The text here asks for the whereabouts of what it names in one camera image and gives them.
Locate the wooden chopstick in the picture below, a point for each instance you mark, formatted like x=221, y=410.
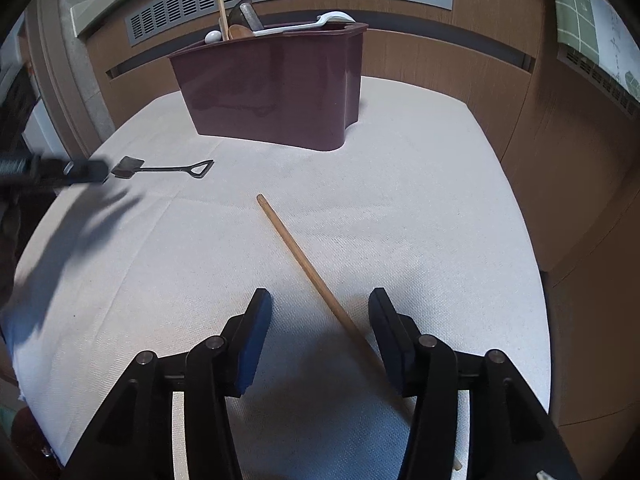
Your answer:
x=305, y=262
x=221, y=5

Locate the maroon plastic utensil bin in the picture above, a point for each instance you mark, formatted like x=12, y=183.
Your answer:
x=270, y=90

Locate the small grey vent grille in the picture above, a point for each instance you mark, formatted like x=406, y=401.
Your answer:
x=595, y=77

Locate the green checked cloth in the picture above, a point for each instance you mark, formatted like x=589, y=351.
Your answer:
x=575, y=10

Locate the white ball-topped metal utensil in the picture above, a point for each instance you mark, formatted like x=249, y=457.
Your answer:
x=213, y=36

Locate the wooden cabinet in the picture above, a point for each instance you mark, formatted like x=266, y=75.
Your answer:
x=450, y=60

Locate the beige stone counter ledge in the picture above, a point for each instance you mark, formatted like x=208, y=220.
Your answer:
x=95, y=10

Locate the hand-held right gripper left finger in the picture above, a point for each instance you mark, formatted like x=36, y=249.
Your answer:
x=255, y=340

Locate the white plastic spoon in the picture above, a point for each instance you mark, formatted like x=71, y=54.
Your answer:
x=300, y=26

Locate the beige tablecloth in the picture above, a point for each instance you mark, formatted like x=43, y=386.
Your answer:
x=400, y=185

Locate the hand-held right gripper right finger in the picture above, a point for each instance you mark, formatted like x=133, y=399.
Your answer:
x=385, y=340

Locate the wooden spoon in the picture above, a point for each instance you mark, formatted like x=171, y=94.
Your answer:
x=240, y=32

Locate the small shovel-shaped metal spoon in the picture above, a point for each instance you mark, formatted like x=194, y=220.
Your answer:
x=127, y=167

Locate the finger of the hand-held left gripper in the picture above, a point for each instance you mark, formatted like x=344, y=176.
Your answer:
x=70, y=171

